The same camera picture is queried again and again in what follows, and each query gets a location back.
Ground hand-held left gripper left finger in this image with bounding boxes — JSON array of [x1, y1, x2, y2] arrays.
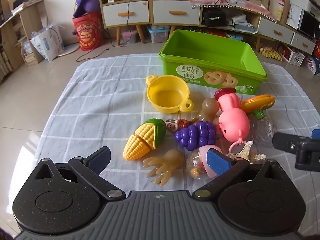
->
[[35, 146, 127, 202]]

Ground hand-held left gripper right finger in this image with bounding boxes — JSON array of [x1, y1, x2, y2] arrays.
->
[[191, 148, 284, 201]]

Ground pink clear capsule ball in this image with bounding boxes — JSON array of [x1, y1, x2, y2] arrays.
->
[[185, 145, 234, 180]]

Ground clear plastic toy shell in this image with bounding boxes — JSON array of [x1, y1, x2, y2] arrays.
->
[[250, 116, 275, 148]]

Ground beige starfish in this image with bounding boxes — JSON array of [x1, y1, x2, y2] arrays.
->
[[227, 140, 267, 164]]

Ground purple toy grapes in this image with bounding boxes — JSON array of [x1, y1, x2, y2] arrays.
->
[[174, 121, 217, 152]]

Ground pink pig toy with strap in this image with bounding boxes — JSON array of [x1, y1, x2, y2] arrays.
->
[[214, 87, 250, 153]]

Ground yellow toy corn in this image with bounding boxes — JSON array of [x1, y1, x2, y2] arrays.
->
[[122, 118, 167, 161]]

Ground orange yellow toy vegetable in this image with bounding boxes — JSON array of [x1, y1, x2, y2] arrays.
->
[[240, 94, 276, 120]]

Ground tan rubber octopus toy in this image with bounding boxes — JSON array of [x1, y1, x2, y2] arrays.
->
[[142, 149, 186, 187], [192, 97, 220, 125]]

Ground small red figurine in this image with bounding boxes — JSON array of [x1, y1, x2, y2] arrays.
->
[[166, 118, 192, 133]]

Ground yellow toy pot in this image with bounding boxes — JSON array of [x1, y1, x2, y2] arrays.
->
[[146, 74, 194, 114]]

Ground green plastic box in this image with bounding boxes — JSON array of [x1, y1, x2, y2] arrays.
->
[[159, 29, 267, 96]]

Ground grey checked tablecloth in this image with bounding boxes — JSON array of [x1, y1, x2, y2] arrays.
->
[[35, 53, 320, 200]]

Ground white box red print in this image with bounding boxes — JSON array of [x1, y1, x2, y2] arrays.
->
[[304, 54, 320, 75]]

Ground white cardboard box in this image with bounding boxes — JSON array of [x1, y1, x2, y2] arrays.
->
[[284, 45, 305, 67]]

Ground yellow egg tray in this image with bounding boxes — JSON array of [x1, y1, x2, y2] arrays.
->
[[259, 46, 284, 61]]

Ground white drawer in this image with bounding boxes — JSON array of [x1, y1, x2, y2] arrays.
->
[[102, 1, 150, 27], [257, 17, 294, 44], [152, 0, 202, 25], [291, 33, 316, 55]]

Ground black microwave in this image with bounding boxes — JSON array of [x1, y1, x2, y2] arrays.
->
[[299, 9, 320, 40]]

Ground red printed bucket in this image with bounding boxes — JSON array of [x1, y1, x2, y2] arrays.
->
[[72, 11, 105, 52]]

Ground clear storage box pink contents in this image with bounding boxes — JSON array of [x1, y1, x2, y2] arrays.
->
[[120, 29, 138, 44]]

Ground white shopping bag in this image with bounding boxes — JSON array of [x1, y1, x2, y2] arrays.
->
[[30, 24, 65, 62]]

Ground clear storage box blue lid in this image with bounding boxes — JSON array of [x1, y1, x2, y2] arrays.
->
[[146, 25, 170, 43]]

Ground black bag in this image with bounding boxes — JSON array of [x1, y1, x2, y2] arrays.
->
[[202, 8, 227, 27]]

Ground wooden bookshelf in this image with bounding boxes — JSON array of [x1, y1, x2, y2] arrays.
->
[[0, 0, 48, 80]]

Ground pink checked cloth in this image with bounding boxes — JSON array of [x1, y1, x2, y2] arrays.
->
[[186, 0, 277, 22]]

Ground purple plush toy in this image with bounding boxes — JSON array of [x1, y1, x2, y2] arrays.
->
[[73, 0, 100, 17]]

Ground black floor cable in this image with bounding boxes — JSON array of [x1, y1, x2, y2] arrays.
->
[[76, 48, 110, 62]]

